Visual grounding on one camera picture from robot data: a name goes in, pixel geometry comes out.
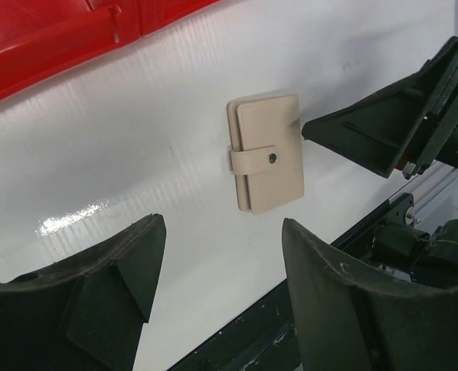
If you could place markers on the red plastic bin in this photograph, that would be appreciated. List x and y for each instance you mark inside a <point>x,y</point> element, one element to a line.
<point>157,14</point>
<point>39,39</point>

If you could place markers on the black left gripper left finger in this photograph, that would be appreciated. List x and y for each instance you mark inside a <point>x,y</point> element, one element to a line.
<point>87,311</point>

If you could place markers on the red right plastic bin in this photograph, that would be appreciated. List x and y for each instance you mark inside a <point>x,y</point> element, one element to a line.
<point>157,14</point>

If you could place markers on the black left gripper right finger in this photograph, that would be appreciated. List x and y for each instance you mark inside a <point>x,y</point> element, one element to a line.
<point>350,315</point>

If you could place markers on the beige leather card holder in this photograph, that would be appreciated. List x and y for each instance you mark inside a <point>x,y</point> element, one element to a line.
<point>266,152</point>

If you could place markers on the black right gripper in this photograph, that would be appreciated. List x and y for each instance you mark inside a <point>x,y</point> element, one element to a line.
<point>405,126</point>

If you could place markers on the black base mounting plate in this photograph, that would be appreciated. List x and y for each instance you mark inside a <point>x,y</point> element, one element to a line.
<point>264,336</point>

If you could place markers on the red middle plastic bin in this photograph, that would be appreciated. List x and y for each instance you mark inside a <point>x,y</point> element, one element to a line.
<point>39,39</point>

